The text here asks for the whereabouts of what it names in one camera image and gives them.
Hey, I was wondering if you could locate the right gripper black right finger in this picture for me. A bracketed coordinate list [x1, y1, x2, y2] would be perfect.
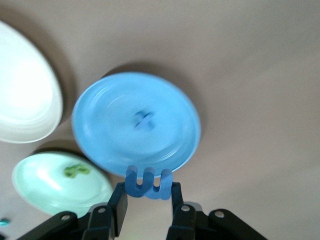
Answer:
[166, 181, 269, 240]

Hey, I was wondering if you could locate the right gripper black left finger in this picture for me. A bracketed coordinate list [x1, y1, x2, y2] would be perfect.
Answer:
[17, 181, 129, 240]

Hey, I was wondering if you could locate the blue letter m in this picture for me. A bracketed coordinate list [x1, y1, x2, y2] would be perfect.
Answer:
[124, 165, 174, 201]

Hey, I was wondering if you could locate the green letter P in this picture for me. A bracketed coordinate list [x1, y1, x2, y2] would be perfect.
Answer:
[76, 163, 91, 176]

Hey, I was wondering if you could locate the green letter B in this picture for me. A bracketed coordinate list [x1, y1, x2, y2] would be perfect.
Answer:
[63, 166, 78, 179]

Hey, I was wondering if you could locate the blue letter x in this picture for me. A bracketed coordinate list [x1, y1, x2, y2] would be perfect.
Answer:
[133, 109, 156, 131]

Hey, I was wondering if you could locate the light green round plate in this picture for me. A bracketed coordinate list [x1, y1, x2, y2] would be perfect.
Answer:
[11, 152, 116, 216]

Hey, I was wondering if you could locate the blue round plate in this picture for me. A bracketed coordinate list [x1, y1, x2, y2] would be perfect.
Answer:
[71, 71, 202, 179]

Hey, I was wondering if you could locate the brown table cover sheet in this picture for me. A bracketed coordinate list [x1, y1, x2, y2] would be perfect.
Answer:
[0, 0, 320, 240]

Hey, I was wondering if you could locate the pale beige round plate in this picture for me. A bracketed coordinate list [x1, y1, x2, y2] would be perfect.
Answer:
[0, 19, 64, 144]

